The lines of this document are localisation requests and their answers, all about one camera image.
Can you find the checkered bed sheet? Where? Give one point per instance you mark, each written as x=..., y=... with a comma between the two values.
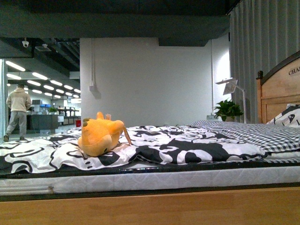
x=271, y=138

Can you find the wooden bed frame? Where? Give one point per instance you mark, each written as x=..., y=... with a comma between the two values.
x=264, y=206

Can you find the black white patterned pillow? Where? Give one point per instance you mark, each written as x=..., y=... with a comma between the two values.
x=290, y=117

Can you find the white mattress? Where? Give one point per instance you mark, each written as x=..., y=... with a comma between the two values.
x=144, y=178

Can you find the orange plush dinosaur toy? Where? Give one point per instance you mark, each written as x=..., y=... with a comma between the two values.
x=101, y=135

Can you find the grey curtain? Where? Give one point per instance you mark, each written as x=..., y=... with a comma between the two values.
x=263, y=33

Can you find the green potted plant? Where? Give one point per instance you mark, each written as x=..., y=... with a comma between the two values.
x=227, y=109

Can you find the black and white patterned duvet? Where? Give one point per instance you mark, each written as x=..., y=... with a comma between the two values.
x=159, y=145

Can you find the wooden headboard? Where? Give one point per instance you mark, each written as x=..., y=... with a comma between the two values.
x=280, y=86

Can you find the white desk lamp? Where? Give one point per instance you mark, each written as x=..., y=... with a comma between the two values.
x=230, y=86

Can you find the dark office counter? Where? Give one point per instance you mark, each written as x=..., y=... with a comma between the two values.
x=42, y=124

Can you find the white wall junction box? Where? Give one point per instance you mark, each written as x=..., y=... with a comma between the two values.
x=95, y=92

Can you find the person in beige hoodie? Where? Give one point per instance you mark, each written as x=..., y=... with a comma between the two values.
x=19, y=103

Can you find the white security camera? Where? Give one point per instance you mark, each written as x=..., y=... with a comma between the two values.
x=25, y=43

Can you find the red bin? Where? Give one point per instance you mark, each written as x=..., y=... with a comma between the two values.
x=78, y=123

